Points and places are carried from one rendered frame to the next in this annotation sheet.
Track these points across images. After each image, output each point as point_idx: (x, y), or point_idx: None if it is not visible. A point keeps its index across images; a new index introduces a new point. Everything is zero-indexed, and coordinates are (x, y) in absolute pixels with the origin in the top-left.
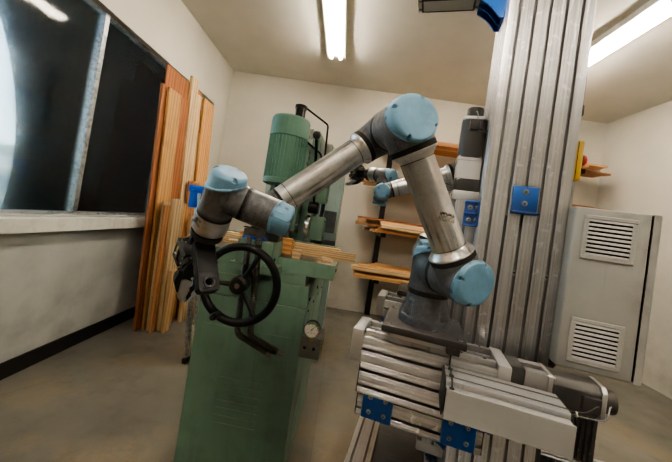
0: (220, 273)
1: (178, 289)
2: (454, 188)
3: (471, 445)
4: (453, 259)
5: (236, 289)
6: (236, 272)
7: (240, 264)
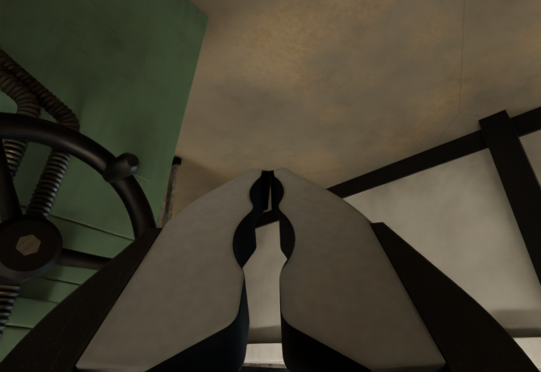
0: None
1: (386, 245)
2: None
3: None
4: None
5: (32, 233)
6: (51, 286)
7: (17, 318)
